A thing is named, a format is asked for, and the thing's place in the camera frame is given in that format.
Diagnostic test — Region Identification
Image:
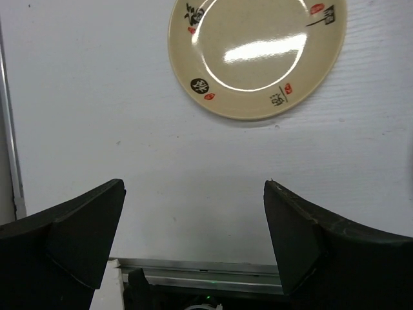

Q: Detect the cream floral plate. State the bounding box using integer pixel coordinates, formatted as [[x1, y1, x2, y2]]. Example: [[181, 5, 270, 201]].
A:
[[168, 0, 348, 121]]

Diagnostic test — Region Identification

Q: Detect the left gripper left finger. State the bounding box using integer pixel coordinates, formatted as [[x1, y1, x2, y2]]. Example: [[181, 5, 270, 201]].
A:
[[1, 179, 126, 309]]

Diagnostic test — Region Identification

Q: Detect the left aluminium frame rail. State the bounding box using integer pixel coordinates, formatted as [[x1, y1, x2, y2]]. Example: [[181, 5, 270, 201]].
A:
[[1, 29, 27, 220]]

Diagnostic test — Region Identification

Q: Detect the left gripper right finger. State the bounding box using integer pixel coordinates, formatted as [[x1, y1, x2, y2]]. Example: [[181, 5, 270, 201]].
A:
[[264, 181, 412, 309]]

